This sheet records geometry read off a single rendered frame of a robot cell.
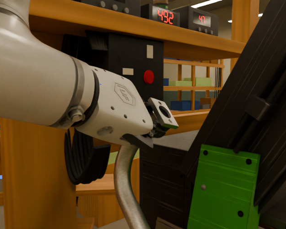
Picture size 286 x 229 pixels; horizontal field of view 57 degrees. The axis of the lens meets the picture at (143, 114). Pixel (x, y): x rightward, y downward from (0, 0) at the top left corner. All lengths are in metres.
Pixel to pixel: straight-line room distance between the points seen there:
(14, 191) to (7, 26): 0.41
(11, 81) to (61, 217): 0.48
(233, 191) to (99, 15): 0.41
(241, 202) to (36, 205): 0.42
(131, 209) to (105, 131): 0.17
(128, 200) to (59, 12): 0.34
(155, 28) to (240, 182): 0.38
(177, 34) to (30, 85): 0.50
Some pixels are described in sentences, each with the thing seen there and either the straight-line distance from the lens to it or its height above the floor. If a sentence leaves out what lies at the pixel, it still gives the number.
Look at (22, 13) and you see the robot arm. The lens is 0.33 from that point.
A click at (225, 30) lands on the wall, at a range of 11.51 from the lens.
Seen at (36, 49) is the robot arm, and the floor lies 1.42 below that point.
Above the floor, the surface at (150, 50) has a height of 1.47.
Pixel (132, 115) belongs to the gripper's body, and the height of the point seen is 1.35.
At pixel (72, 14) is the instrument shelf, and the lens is 0.52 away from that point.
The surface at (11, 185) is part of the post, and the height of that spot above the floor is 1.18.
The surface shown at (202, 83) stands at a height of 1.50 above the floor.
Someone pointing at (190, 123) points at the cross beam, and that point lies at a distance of 1.10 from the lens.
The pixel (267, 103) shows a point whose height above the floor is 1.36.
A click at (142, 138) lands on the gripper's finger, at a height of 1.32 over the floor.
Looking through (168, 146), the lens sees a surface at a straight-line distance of 0.66.
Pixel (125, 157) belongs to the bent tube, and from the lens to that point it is 0.46.
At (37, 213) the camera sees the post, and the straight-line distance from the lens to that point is 0.66.
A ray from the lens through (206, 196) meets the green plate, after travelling 0.54.
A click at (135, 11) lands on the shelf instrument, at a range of 0.65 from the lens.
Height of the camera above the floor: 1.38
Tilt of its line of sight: 6 degrees down
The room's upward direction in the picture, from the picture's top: straight up
